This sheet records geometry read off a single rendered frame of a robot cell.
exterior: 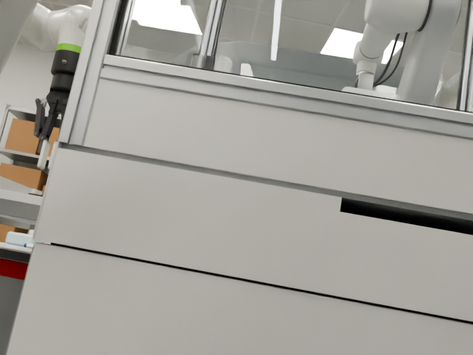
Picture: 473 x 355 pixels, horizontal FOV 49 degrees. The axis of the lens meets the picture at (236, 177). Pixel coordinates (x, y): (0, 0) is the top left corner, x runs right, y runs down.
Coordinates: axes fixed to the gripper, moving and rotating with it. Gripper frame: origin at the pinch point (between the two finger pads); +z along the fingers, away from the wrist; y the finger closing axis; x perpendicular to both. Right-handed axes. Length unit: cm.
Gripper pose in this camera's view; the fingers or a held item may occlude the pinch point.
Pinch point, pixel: (48, 156)
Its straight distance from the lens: 134.9
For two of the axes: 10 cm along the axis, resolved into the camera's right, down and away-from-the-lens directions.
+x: -0.3, -1.9, -9.8
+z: -1.8, 9.7, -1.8
